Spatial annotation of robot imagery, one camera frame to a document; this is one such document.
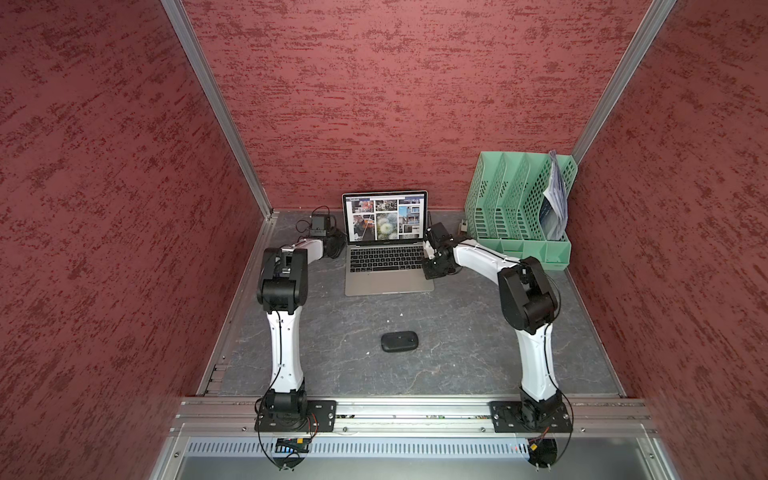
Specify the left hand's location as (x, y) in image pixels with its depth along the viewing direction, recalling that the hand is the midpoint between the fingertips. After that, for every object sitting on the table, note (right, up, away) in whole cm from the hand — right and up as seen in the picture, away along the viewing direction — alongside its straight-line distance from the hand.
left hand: (349, 241), depth 110 cm
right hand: (+30, -12, -9) cm, 33 cm away
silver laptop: (+14, +3, -3) cm, 14 cm away
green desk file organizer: (+63, +16, +10) cm, 66 cm away
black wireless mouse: (+18, -29, -25) cm, 43 cm away
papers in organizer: (+71, +9, -13) cm, 72 cm away
